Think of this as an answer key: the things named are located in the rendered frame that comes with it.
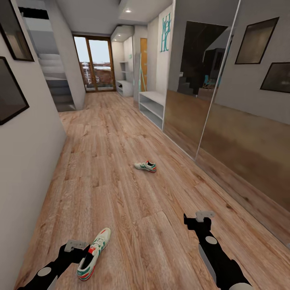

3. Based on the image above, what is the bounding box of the gym shoe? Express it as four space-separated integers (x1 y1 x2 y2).
134 161 157 173
77 228 111 281

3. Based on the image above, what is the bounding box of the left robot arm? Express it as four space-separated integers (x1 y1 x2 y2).
17 239 91 290

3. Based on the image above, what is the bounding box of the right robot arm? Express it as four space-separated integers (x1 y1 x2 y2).
184 211 255 290

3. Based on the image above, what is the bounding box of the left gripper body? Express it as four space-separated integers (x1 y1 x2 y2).
58 245 83 269

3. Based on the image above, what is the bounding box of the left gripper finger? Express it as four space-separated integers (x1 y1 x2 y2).
81 244 91 259

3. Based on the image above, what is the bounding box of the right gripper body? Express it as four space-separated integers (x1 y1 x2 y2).
187 218 211 234

